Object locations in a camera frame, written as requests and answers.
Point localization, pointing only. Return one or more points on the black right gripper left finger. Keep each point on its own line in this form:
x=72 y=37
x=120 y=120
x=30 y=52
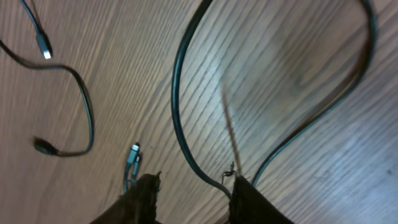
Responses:
x=137 y=206

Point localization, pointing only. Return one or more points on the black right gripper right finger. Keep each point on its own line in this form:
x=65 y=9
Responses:
x=249 y=206

